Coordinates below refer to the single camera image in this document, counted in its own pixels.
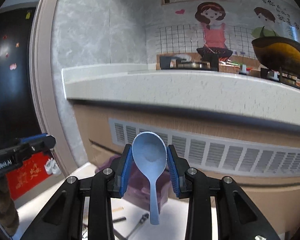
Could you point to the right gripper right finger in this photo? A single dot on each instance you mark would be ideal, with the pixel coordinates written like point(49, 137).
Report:
point(237, 215)

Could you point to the gas stove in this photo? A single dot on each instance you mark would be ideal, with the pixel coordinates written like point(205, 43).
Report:
point(183, 61)

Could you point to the blue plastic rice spoon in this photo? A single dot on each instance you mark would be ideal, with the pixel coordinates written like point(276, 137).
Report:
point(150, 156)

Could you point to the black chopstick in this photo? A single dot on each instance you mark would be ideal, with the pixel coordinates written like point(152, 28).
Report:
point(119, 220)

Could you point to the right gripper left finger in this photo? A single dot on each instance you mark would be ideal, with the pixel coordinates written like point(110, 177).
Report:
point(62, 215)

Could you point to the white sneakers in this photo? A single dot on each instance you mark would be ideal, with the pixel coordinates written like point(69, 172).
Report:
point(52, 168)

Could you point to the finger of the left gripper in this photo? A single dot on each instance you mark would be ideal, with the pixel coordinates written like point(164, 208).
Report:
point(37, 137)

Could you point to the small metal shovel spoon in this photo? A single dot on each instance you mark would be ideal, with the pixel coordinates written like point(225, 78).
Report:
point(142, 220)

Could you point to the grey ventilation grille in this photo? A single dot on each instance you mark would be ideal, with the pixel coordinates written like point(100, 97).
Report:
point(217, 154)

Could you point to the purple plastic bin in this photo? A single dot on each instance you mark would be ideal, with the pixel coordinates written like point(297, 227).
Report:
point(138, 189)

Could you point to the frying pan orange handle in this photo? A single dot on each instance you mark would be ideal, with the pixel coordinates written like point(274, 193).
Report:
point(278, 53)

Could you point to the red floor mat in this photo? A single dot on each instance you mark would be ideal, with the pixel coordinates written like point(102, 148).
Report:
point(28, 176)

